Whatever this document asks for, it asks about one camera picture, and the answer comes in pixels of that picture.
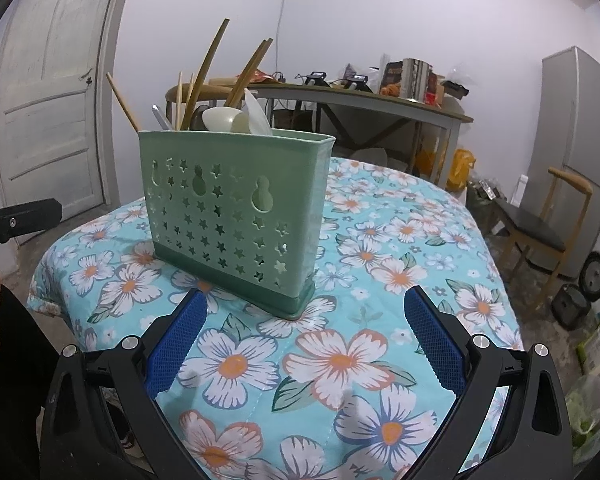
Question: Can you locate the bunch of wooden chopsticks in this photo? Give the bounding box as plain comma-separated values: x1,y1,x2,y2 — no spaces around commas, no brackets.
105,18,275,133

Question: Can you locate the yellow plastic bag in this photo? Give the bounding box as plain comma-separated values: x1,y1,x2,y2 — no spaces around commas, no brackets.
447,148,476,192

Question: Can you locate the metal canister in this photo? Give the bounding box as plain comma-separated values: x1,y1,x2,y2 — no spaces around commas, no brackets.
402,57,434,102

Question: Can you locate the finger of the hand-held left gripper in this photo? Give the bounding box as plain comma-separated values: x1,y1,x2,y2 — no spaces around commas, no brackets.
0,198,64,247

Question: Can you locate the green utensil holder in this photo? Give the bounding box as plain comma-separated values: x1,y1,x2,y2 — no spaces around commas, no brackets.
138,129,337,322

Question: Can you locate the white door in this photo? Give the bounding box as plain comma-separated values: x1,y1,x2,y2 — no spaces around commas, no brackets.
0,0,117,217

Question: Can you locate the white rice paddle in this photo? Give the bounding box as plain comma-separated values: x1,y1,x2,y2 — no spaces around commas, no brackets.
242,88,274,136

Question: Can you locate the silver refrigerator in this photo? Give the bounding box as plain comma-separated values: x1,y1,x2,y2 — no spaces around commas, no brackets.
520,46,600,282

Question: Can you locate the green vegetable bag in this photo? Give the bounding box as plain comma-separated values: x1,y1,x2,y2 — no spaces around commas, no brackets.
564,374,600,467

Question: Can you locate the black pot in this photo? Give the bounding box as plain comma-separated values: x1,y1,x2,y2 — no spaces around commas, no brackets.
551,283,594,332

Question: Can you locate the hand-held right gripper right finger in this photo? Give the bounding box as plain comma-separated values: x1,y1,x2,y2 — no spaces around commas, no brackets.
402,285,574,480

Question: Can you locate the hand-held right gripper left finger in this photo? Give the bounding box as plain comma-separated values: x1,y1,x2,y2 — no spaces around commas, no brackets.
39,289,209,480

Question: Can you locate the wall cable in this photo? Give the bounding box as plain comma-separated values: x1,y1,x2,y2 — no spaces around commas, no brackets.
274,0,294,77

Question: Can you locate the brown snack box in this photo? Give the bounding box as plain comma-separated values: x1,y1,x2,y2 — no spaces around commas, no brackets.
379,61,406,97

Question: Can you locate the wooden chair black seat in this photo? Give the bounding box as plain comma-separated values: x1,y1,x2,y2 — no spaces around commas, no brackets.
494,166,594,322
164,77,262,122

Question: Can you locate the cream soup spoon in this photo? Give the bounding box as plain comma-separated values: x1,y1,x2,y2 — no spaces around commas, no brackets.
202,106,251,135

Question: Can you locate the grey desk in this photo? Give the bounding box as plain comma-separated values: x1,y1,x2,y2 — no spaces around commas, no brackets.
245,82,475,197

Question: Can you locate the person's dark clothing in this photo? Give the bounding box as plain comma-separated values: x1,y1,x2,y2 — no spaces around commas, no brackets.
0,287,61,480

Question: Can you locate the floral blue blanket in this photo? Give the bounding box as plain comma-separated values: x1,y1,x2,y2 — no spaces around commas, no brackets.
26,156,526,480

